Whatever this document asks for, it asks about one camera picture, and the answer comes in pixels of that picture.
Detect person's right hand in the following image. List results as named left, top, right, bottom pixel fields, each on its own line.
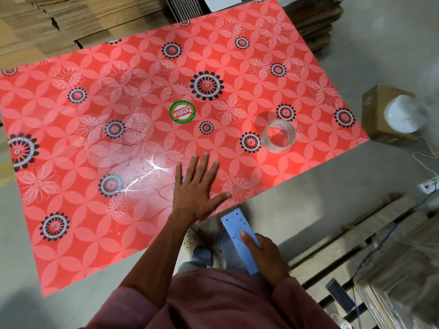
left=239, top=231, right=290, bottom=288

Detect person's left hand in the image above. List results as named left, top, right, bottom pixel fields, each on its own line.
left=171, top=151, right=233, bottom=223

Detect blue tape cutter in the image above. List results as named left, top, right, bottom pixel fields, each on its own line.
left=220, top=208, right=261, bottom=275

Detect person's left forearm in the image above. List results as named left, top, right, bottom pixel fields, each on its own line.
left=115, top=212, right=199, bottom=310

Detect blue jeans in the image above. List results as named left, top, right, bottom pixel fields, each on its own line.
left=177, top=231, right=256, bottom=274

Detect white perforated shoe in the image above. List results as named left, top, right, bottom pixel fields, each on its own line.
left=181, top=227, right=206, bottom=262

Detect round green red sticker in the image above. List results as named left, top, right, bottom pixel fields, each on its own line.
left=169, top=100, right=195, bottom=126

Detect pink shirt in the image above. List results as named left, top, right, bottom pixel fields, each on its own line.
left=79, top=267, right=342, bottom=329

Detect clear packing tape roll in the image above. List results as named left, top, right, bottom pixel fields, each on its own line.
left=260, top=119, right=297, bottom=154

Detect red floral table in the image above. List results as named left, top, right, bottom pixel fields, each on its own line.
left=0, top=0, right=370, bottom=298

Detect black smartphone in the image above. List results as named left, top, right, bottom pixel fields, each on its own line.
left=325, top=278, right=357, bottom=315

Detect wooden pallet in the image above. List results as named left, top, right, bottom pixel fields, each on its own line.
left=286, top=193, right=429, bottom=329

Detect plastic wrapped bundle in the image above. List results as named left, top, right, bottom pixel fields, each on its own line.
left=353, top=216, right=439, bottom=329

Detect stack of dark corrugated sheets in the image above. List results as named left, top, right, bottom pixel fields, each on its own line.
left=164, top=0, right=210, bottom=22

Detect white sheet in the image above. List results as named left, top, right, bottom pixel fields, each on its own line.
left=201, top=0, right=263, bottom=12

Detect brown cardboard box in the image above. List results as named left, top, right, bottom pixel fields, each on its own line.
left=361, top=84, right=420, bottom=146

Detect pile of brown cardboard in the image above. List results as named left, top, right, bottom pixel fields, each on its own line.
left=281, top=0, right=345, bottom=53

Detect stack of flat cardboard sheets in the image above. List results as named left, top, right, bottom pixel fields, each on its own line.
left=0, top=0, right=175, bottom=70

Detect white power socket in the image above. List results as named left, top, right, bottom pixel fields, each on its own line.
left=418, top=178, right=439, bottom=196

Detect white round lamp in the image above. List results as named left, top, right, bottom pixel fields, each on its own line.
left=383, top=94, right=429, bottom=135

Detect blue cable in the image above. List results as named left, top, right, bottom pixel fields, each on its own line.
left=351, top=188, right=439, bottom=329

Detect white cable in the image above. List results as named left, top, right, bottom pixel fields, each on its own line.
left=412, top=135, right=439, bottom=178

